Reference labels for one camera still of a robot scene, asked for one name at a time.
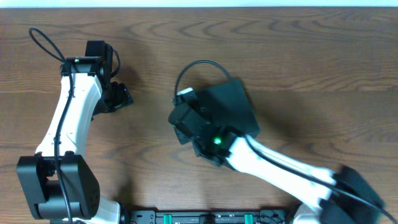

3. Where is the dark green box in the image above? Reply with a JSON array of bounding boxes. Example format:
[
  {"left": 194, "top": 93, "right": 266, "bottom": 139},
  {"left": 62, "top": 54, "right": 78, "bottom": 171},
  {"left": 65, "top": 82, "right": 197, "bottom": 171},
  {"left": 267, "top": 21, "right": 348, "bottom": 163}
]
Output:
[{"left": 172, "top": 78, "right": 261, "bottom": 146}]

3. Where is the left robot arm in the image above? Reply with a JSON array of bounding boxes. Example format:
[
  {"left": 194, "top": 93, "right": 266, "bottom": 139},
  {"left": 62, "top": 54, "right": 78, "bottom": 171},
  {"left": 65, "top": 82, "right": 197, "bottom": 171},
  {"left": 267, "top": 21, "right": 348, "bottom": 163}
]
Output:
[{"left": 16, "top": 40, "right": 133, "bottom": 223}]

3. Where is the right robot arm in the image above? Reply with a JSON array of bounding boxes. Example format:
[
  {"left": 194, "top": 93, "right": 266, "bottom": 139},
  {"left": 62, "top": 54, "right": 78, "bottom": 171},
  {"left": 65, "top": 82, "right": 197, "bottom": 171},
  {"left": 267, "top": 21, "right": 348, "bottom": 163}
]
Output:
[{"left": 169, "top": 88, "right": 388, "bottom": 223}]

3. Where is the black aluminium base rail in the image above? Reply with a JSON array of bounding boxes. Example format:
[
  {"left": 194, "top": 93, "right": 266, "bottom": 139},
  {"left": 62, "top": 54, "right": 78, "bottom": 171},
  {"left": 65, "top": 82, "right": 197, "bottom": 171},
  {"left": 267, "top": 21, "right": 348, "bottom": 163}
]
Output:
[{"left": 120, "top": 209, "right": 293, "bottom": 224}]

